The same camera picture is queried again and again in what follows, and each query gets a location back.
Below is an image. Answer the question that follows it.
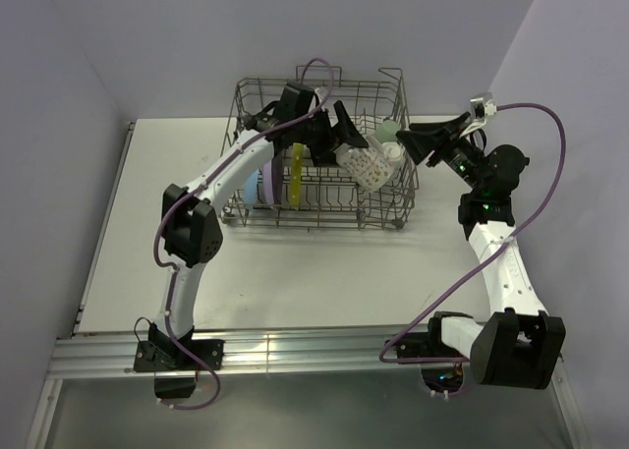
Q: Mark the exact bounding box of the grey wire dish rack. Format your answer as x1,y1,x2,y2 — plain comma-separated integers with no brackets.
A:
221,63,419,230

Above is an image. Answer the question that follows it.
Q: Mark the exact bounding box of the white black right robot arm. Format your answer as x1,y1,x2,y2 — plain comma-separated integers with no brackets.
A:
379,113,566,390

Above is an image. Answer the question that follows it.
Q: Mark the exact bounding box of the lilac plastic plate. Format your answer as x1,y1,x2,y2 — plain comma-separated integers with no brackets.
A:
262,156,284,206

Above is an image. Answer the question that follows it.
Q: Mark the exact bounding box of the cream white mug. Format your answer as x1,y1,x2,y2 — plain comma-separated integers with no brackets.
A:
382,141,405,169

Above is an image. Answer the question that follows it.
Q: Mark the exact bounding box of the green polka-dot plate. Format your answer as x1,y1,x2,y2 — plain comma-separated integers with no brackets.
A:
288,143,305,210

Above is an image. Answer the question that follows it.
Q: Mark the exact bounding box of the floral mug orange inside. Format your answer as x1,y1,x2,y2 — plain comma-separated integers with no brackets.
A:
335,135,394,192

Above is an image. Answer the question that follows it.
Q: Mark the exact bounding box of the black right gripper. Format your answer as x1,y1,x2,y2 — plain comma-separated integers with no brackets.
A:
396,112,486,193

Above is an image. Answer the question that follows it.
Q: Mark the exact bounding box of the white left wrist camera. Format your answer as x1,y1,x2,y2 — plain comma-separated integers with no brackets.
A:
314,86,329,106

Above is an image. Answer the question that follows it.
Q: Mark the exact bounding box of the blue plastic plate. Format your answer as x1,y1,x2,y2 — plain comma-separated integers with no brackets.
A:
243,170,259,212

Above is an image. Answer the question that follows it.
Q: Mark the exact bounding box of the green cup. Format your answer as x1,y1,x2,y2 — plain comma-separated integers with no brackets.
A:
373,119,400,144

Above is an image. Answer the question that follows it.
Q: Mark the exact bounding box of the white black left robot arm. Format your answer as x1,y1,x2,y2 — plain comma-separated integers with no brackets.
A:
134,83,368,372

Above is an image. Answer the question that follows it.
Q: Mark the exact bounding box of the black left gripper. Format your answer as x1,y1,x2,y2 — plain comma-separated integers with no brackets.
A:
294,101,368,168

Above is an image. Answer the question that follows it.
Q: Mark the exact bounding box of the aluminium frame rail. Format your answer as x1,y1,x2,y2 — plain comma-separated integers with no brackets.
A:
27,326,592,448

